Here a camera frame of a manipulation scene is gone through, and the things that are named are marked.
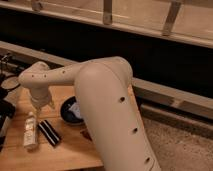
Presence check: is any round black framed mirror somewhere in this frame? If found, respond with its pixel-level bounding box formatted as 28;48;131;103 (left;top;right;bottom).
0;75;20;92

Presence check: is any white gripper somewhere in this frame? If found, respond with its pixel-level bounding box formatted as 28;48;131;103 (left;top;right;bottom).
30;87;55;118

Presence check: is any black device at left edge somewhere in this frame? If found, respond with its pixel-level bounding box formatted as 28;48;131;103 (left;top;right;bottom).
0;99;15;152

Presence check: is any dark red object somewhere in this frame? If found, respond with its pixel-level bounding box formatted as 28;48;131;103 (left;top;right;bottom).
80;130;92;141

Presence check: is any black white striped eraser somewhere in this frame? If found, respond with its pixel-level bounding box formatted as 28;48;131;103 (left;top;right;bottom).
38;120;61;147

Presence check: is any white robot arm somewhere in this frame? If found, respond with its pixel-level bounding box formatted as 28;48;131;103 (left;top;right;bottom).
19;57;161;171

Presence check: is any black ceramic cup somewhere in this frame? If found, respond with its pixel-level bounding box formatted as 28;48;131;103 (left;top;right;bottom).
60;97;84;125

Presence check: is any small clear bottle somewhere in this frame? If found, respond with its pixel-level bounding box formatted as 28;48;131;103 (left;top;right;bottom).
23;112;38;150

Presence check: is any wooden board table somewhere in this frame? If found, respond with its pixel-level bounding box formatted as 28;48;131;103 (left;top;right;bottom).
0;86;102;171

